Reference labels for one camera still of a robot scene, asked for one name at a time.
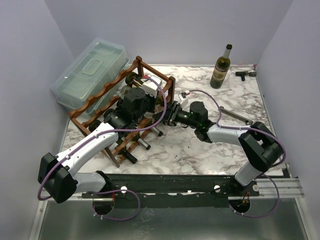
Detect dark wine bottle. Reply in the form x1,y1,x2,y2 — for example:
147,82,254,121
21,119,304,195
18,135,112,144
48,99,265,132
150,126,165,137
103,109,151,151

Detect dark bottle white label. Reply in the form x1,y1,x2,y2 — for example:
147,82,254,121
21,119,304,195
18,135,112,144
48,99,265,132
125,72,144,88

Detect clear square whisky bottle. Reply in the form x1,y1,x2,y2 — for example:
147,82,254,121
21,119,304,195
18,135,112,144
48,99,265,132
116,86,164,120

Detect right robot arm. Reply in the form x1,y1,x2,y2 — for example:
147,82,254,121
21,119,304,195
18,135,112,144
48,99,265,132
162,101,284,196

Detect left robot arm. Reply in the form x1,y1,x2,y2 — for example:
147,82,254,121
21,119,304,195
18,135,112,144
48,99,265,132
37,114,141,204

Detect brown wooden wine rack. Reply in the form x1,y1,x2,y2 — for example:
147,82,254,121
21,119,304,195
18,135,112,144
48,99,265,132
67,55,176,168

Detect green bottle in rack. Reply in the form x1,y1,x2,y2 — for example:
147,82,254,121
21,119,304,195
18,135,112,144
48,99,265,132
88,120,138,164

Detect tall green wine bottle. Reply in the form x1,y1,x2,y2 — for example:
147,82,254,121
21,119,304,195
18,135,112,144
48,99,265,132
210,44,233,89

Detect clear plastic storage box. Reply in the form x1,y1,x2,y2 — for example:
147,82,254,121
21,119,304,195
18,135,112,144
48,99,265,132
51,38,129,111

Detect grey metal L bar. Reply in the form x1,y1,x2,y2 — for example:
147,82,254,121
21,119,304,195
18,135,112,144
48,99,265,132
219,106,253,126

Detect small black T fitting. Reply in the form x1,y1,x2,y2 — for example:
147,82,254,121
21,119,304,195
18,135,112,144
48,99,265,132
235,71,257,81

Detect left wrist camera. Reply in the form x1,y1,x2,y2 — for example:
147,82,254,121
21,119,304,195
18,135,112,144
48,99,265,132
142,75,159,98

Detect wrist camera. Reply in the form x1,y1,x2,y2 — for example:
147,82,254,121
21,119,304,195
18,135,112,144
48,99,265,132
178,90,191,108
142,75,159,98

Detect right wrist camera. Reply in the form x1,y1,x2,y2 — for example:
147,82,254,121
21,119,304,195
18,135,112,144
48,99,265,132
178,90,191,108

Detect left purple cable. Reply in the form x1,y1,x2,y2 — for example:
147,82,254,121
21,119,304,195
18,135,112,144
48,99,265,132
37,76,168,221

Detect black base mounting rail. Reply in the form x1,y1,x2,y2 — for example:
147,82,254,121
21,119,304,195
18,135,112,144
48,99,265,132
76,172,277,210

